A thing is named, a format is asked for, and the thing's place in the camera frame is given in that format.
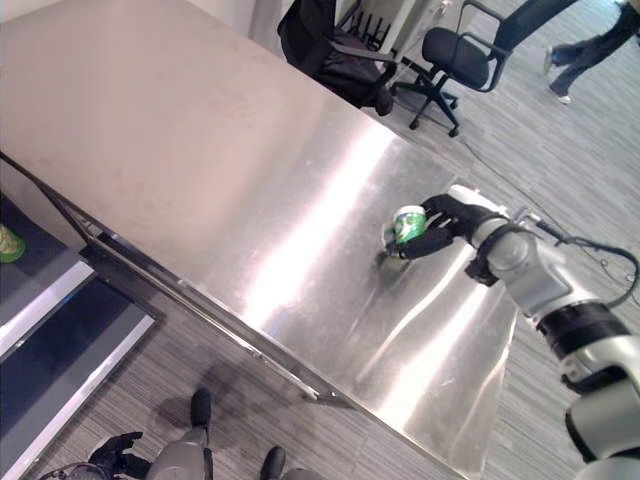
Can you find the person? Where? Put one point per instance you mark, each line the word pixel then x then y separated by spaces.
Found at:
pixel 575 50

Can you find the black and white shelf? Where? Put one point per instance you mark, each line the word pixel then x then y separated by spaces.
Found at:
pixel 55 320

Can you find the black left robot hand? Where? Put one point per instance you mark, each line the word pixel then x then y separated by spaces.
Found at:
pixel 116 456

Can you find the black office chair with jacket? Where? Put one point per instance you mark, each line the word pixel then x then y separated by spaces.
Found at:
pixel 340 55

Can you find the black mesh office chair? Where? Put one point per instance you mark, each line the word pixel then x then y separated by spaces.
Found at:
pixel 457 65

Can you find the stainless steel table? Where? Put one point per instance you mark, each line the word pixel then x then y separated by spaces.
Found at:
pixel 240 200

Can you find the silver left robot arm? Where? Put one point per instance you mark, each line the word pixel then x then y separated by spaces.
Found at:
pixel 70 472

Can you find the green packaged good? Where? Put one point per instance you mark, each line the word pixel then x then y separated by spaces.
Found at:
pixel 10 244

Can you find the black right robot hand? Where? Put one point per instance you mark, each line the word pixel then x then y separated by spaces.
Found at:
pixel 452 220

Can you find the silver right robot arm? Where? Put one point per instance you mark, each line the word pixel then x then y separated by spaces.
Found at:
pixel 560 320

